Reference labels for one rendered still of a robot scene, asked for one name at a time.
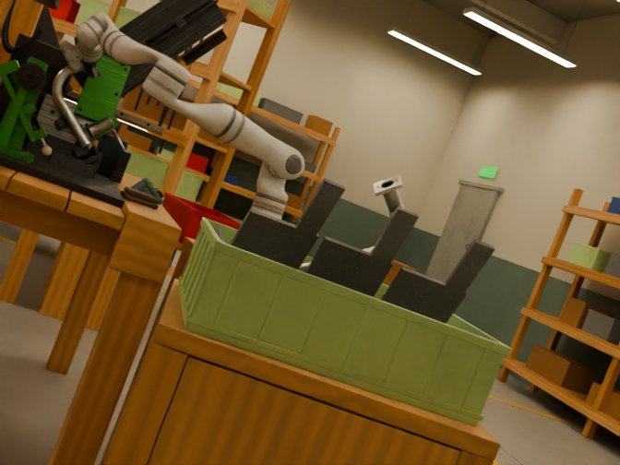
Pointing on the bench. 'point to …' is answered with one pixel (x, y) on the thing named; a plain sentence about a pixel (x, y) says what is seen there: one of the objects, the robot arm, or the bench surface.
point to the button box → (148, 188)
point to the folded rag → (140, 197)
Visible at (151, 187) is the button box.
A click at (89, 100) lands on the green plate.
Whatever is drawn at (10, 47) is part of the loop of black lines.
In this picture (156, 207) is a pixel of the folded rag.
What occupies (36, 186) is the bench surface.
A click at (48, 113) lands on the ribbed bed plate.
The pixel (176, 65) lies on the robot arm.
